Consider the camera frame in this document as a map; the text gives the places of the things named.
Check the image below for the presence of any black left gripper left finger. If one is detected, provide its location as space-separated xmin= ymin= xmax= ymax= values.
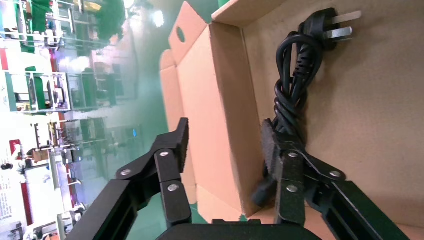
xmin=66 ymin=117 xmax=193 ymax=240

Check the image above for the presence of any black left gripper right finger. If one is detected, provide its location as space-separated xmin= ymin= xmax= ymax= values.
xmin=261 ymin=119 xmax=410 ymax=240

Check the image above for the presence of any black power cable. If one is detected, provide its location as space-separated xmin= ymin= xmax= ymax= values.
xmin=251 ymin=8 xmax=363 ymax=208

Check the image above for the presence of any flat open cardboard box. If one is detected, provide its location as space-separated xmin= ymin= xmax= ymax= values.
xmin=159 ymin=0 xmax=424 ymax=240

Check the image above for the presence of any white metal rack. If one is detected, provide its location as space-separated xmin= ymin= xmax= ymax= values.
xmin=4 ymin=71 xmax=72 ymax=114

